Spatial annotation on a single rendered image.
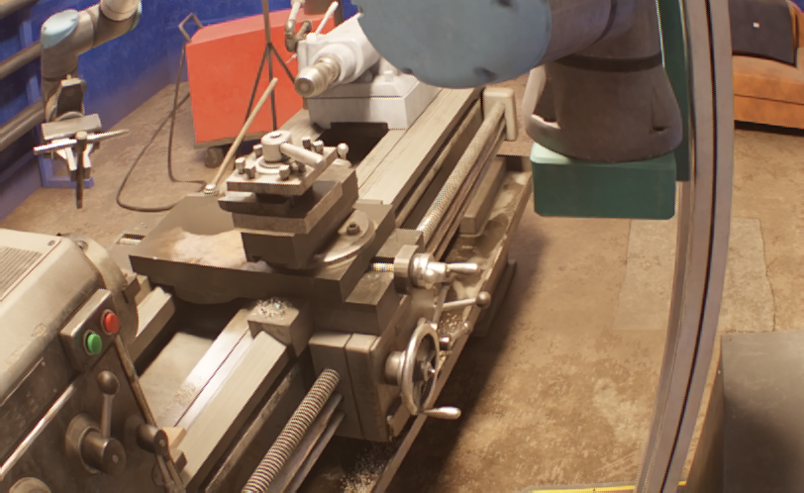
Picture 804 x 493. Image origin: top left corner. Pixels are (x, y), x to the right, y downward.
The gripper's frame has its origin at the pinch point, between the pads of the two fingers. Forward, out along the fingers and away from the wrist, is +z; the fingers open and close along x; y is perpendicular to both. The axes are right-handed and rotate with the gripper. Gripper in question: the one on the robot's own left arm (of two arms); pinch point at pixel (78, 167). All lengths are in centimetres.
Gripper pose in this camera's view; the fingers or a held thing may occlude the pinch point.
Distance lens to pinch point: 137.8
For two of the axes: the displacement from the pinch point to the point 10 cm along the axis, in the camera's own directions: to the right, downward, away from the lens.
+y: -2.3, 8.0, 5.6
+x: -8.4, 1.3, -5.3
